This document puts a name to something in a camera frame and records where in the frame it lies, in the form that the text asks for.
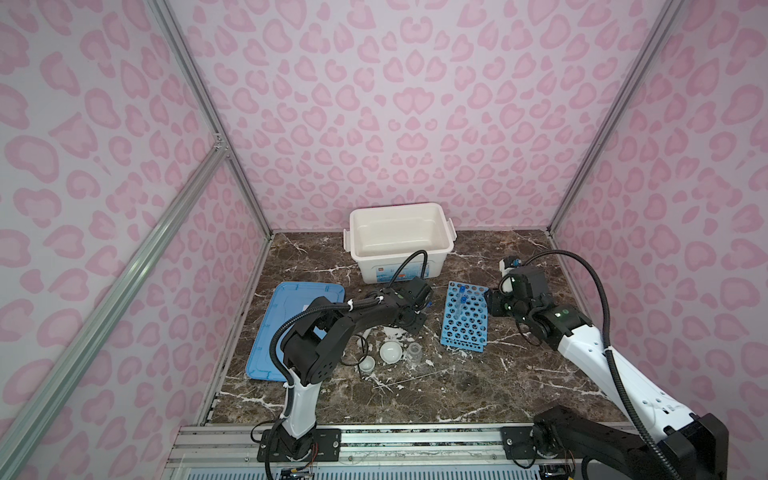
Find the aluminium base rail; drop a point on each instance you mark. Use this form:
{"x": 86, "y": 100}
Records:
{"x": 394, "y": 451}

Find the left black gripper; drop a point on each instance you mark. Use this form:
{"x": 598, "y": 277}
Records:
{"x": 419, "y": 324}

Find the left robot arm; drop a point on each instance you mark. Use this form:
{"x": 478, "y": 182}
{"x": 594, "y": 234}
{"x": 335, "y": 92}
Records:
{"x": 310, "y": 345}

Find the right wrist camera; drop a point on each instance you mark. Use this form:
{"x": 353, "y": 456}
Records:
{"x": 506, "y": 266}

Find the clear glass beaker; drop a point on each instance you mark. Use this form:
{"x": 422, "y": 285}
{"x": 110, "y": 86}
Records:
{"x": 413, "y": 355}

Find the white evaporating dish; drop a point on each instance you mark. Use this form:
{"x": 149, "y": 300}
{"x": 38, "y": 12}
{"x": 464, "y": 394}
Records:
{"x": 391, "y": 352}

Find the blue test tube rack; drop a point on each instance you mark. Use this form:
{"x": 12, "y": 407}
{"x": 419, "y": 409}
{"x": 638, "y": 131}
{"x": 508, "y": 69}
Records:
{"x": 471, "y": 332}

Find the right aluminium corner post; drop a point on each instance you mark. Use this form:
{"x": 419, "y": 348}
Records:
{"x": 655, "y": 41}

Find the aluminium corner frame post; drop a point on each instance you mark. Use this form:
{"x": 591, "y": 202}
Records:
{"x": 179, "y": 47}

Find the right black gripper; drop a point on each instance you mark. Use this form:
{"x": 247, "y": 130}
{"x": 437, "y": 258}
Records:
{"x": 494, "y": 297}

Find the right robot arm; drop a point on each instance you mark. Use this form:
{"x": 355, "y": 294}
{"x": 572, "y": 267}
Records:
{"x": 669, "y": 440}

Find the small white crucible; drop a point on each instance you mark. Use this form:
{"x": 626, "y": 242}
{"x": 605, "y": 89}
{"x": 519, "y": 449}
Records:
{"x": 367, "y": 365}

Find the white plastic storage box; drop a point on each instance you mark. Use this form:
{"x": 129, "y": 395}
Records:
{"x": 400, "y": 242}

